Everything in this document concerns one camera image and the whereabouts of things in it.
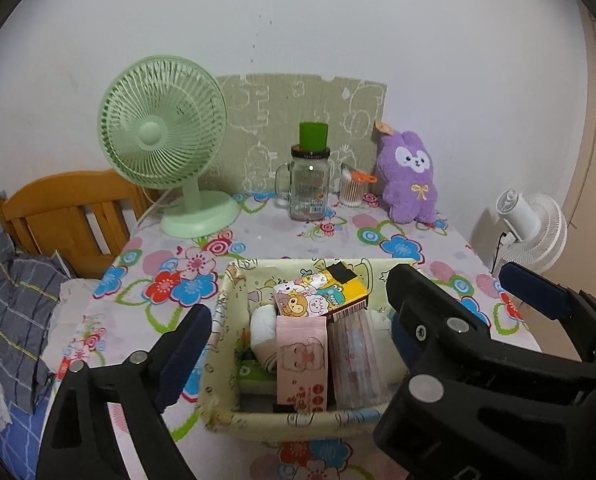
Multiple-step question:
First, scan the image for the yellow fabric storage box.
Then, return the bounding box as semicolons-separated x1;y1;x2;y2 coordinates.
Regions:
198;257;413;441

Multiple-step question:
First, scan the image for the white standing fan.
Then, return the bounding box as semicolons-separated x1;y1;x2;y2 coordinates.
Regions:
495;190;569;276

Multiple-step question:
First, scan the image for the white fan cable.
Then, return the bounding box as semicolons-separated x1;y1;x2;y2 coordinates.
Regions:
135;192;171;223

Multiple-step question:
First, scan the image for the grey plaid pillow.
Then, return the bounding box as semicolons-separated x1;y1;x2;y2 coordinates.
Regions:
0;232;76;411

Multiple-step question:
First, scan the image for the yellow cartoon print packet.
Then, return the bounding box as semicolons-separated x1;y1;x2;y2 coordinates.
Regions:
272;260;371;323

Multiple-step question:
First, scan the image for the glass jar with green lid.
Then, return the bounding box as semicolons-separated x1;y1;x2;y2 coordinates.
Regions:
275;122;333;221

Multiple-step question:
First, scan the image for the green desk fan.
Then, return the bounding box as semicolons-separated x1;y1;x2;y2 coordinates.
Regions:
96;55;241;238

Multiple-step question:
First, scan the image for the pink baby print packet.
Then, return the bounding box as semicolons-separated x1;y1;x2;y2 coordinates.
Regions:
274;315;329;413

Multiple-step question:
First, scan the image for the black fan cable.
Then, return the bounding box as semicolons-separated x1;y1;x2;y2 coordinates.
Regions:
492;232;510;273

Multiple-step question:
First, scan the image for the white sock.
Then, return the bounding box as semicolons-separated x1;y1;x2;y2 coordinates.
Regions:
249;304;281;371

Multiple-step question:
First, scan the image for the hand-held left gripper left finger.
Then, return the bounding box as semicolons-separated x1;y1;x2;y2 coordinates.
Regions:
35;304;213;480

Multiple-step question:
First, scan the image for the green tissue packet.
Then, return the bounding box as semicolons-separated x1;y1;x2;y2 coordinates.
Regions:
238;360;279;396

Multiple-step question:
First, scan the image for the clear plastic mask packet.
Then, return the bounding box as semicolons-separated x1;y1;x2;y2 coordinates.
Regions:
328;310;396;408

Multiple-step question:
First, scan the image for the blue checkered bedsheet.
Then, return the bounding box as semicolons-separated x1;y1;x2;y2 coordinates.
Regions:
0;390;53;480

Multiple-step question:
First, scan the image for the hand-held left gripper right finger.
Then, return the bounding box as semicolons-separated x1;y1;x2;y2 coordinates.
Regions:
391;311;417;372

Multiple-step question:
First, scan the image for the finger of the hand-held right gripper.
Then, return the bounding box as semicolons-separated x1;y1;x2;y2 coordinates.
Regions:
499;262;596;386
373;263;579;480

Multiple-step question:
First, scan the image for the white blanket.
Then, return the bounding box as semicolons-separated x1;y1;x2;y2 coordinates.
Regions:
40;277;103;366

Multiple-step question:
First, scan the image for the purple plush bunny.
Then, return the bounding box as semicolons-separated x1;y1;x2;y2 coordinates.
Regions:
375;121;439;225

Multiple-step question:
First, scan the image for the wooden bed headboard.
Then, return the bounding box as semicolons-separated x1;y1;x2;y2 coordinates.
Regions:
0;169;161;278

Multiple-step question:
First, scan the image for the cotton swab container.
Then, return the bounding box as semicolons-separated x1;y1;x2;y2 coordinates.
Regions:
339;162;379;208

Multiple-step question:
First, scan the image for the green printed board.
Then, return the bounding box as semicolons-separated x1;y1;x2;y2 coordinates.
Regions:
213;72;389;196

